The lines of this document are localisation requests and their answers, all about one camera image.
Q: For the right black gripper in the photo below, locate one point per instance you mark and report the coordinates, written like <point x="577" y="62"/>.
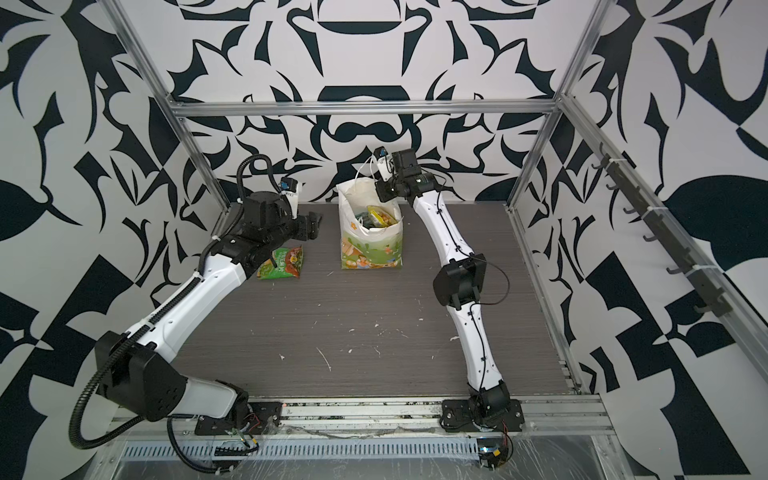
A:
<point x="381" y="186"/>

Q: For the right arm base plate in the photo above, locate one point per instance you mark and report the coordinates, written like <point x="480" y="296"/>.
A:
<point x="468" y="416"/>

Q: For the aluminium front rail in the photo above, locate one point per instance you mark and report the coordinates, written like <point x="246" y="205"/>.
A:
<point x="535" y="415"/>

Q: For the green red snack bag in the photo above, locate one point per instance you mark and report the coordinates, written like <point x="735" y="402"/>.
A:
<point x="284" y="263"/>

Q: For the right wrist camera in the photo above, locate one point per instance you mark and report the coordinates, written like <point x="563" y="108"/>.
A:
<point x="382" y="164"/>

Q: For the floral paper gift bag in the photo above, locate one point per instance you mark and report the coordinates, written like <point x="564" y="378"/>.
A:
<point x="371" y="229"/>

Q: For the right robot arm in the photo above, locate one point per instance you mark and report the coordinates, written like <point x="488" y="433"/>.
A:
<point x="458" y="284"/>

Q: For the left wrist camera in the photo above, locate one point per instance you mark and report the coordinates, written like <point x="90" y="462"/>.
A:
<point x="291" y="190"/>

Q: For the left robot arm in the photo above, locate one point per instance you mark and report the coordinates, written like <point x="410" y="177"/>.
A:
<point x="136" y="366"/>

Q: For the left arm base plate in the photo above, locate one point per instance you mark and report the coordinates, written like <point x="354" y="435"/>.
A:
<point x="240" y="417"/>

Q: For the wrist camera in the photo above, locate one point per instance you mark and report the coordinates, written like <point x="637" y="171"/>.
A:
<point x="291" y="190"/>
<point x="382" y="164"/>

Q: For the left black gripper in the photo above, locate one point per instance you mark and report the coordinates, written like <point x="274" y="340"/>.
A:
<point x="307" y="225"/>

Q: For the white slotted cable duct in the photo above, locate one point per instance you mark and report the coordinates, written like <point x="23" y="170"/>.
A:
<point x="340" y="449"/>

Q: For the green circuit board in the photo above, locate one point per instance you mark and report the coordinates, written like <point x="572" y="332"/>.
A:
<point x="493" y="452"/>

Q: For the wall hook rail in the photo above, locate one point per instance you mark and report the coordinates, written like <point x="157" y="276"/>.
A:
<point x="665" y="230"/>

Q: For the aluminium cage frame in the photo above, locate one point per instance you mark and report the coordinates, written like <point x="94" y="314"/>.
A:
<point x="744" y="323"/>

